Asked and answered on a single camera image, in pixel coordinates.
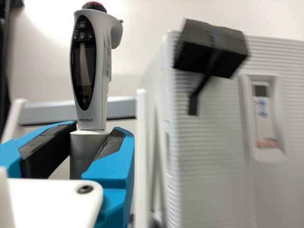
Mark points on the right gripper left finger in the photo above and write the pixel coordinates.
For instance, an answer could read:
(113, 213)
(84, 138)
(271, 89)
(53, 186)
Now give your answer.
(14, 154)

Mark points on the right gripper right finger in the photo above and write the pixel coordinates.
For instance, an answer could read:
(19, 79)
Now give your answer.
(118, 171)

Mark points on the pipette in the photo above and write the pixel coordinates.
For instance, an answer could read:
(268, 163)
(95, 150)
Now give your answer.
(102, 71)

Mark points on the white pipette stand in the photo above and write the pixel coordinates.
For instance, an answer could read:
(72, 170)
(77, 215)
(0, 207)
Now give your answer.
(47, 111)

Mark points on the white incubator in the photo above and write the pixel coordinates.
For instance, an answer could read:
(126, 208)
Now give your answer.
(155, 99)

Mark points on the incubator door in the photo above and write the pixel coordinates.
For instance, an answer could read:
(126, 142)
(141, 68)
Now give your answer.
(209, 154)

